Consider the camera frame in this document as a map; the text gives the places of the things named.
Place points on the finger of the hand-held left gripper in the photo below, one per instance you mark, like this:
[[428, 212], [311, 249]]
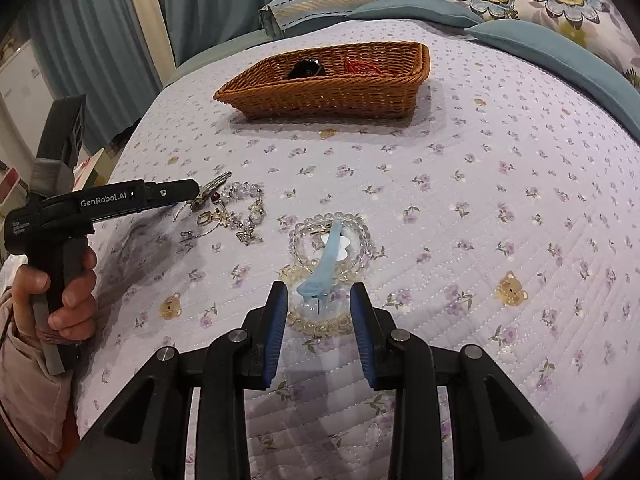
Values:
[[172, 192]]

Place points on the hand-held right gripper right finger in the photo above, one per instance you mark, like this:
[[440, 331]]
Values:
[[361, 340]]

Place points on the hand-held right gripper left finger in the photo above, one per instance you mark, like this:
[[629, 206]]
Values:
[[276, 336]]

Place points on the light blue hair clip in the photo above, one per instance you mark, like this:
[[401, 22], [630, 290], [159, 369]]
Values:
[[325, 266]]

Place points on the brown wicker basket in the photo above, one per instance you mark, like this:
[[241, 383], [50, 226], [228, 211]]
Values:
[[320, 97]]

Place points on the person's left forearm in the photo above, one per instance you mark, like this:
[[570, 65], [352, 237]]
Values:
[[30, 400]]

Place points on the person's left hand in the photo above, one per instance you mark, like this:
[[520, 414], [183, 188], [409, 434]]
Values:
[[75, 295]]

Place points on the white flower-shaped tag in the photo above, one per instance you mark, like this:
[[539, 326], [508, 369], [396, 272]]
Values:
[[345, 250]]

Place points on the white cabinet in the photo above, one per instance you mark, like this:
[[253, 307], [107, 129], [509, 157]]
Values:
[[20, 90]]

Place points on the blue-grey curtain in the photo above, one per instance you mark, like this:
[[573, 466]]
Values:
[[100, 50]]

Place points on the floral quilted bedspread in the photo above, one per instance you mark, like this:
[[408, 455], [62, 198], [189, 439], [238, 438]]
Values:
[[450, 200]]

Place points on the black round trinket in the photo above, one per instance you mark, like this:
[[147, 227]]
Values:
[[306, 69]]

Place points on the blue pillow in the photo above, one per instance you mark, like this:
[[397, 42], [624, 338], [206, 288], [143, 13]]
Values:
[[415, 11]]

